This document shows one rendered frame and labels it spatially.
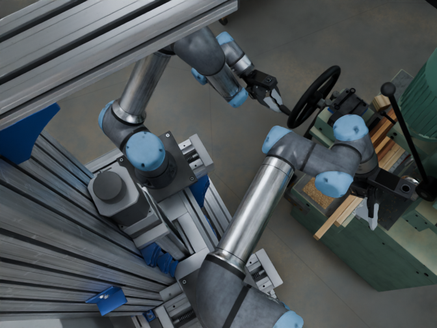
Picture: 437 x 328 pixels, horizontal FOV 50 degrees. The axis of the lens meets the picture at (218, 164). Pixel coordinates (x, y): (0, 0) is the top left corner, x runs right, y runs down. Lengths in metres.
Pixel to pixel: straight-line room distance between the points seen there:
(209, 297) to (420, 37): 2.36
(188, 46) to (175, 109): 1.42
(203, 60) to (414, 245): 0.95
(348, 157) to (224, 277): 0.39
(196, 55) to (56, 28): 0.81
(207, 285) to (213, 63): 0.62
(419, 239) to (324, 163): 0.74
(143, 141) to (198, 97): 1.23
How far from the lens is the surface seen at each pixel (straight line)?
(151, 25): 0.50
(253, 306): 0.98
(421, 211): 1.48
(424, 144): 1.55
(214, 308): 0.98
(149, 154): 1.50
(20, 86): 0.50
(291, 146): 1.09
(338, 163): 1.10
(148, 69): 1.42
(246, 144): 2.59
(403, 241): 1.74
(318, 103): 1.79
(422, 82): 1.26
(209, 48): 1.30
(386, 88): 1.18
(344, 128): 1.13
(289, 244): 2.47
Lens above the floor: 2.44
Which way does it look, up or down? 73 degrees down
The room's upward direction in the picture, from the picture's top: 9 degrees counter-clockwise
